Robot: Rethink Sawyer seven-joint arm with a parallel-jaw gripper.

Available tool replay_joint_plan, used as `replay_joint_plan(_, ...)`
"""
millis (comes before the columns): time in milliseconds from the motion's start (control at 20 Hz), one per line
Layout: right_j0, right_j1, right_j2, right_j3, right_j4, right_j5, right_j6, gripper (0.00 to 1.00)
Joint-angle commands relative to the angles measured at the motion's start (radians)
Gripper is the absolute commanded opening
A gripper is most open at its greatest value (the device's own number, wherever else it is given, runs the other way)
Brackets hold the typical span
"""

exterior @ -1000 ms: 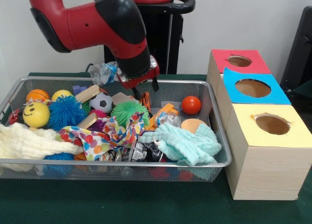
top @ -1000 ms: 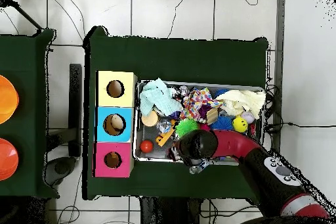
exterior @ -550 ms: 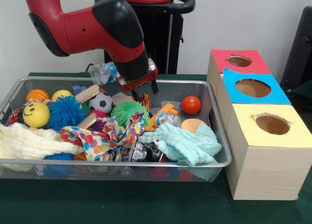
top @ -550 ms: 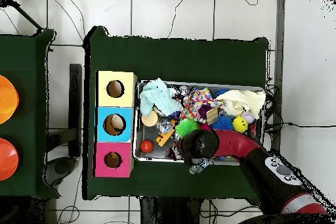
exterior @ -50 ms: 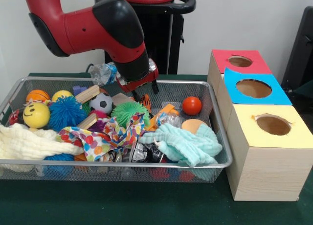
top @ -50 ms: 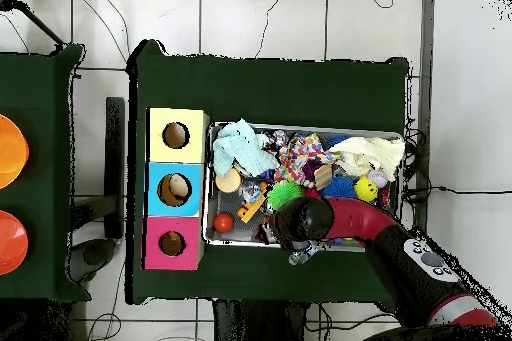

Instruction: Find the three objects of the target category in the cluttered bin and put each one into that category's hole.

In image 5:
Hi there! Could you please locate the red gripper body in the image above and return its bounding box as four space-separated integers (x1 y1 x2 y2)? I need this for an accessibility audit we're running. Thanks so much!
117 59 159 94

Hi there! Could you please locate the orange striped tiger plush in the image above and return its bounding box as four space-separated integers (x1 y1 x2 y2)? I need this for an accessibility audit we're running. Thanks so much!
141 93 153 111

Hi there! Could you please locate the crushed clear plastic bottle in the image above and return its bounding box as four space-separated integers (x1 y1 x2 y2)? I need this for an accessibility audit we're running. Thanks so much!
89 62 119 87

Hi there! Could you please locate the mint green cloth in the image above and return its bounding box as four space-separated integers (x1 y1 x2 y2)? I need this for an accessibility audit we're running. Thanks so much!
139 122 224 168

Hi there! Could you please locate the shallow clear mesh bin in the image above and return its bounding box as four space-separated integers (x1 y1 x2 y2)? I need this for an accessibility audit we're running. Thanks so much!
0 76 233 184

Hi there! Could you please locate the wooden box with three holes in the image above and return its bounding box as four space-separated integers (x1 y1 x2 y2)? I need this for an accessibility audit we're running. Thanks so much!
207 49 313 202

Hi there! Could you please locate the green furry monster toy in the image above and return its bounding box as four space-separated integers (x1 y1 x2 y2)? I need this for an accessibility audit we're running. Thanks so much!
111 101 150 128

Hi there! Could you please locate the orange flat plastic toy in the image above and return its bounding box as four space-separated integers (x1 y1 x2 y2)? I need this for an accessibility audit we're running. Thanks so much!
145 105 182 133

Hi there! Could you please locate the red ball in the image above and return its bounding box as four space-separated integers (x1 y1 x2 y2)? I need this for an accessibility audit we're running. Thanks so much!
182 96 202 116

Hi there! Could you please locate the toy hamburger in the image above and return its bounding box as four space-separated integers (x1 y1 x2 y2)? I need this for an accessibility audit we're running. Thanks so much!
181 118 208 135

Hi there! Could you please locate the colourful polka dot cloth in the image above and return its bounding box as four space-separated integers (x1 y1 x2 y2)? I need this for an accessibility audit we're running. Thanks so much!
58 112 146 162

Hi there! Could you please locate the blue spiky ball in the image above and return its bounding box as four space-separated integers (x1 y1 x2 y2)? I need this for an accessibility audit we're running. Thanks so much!
44 153 75 162
48 95 89 133

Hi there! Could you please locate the orange toy basketball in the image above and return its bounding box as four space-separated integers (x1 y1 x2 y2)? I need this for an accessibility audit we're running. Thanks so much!
27 90 51 103

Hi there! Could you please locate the large yellow ball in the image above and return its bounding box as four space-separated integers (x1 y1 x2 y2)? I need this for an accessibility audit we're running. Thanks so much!
23 102 51 129

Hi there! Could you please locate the dark green table cloth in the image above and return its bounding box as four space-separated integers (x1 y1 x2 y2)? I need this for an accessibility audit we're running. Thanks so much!
0 72 313 225

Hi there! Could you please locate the cream yellow cloth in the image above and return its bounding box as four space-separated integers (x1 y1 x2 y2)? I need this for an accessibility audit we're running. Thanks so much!
0 123 84 160

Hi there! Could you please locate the black stand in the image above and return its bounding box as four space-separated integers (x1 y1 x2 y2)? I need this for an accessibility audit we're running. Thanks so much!
284 6 313 96

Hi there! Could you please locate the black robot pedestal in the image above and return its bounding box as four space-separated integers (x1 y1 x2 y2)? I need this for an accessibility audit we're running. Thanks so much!
95 0 197 75

